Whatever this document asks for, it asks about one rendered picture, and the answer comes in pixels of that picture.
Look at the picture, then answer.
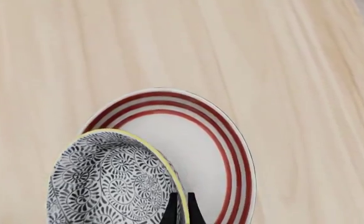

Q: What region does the black patterned bowl yellow rim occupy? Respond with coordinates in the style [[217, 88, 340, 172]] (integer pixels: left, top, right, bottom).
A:
[[46, 128, 191, 224]]

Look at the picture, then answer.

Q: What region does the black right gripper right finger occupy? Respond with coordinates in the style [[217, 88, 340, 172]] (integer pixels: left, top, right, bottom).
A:
[[187, 192, 206, 224]]

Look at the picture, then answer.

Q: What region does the white plate with red rings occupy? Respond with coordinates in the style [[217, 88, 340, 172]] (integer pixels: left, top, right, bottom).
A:
[[82, 88, 258, 224]]

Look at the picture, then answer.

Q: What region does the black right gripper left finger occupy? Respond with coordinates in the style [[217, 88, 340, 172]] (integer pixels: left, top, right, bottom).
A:
[[161, 192, 180, 224]]

